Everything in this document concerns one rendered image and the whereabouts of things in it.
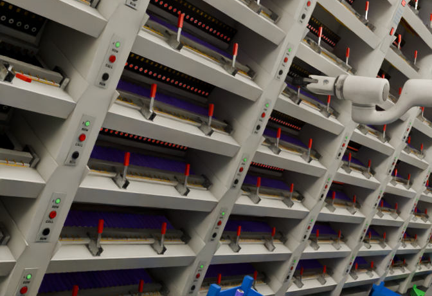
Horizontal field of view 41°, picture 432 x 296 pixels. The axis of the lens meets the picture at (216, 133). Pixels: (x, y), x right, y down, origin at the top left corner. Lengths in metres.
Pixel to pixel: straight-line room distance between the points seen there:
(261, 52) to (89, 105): 0.73
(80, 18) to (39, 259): 0.57
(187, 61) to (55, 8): 0.44
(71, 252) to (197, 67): 0.58
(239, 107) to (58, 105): 0.76
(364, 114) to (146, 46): 0.84
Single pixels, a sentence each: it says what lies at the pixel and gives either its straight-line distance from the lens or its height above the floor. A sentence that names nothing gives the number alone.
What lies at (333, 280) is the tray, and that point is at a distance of 3.20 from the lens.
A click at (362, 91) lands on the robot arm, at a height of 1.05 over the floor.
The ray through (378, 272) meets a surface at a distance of 3.86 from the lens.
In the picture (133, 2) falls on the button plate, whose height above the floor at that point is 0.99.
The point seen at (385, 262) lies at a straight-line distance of 3.85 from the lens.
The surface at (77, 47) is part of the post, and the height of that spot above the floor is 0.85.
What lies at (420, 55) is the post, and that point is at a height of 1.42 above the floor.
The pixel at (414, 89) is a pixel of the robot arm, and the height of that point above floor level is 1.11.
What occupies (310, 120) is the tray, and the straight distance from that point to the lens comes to 2.20.
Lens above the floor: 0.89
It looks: 4 degrees down
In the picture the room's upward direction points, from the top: 22 degrees clockwise
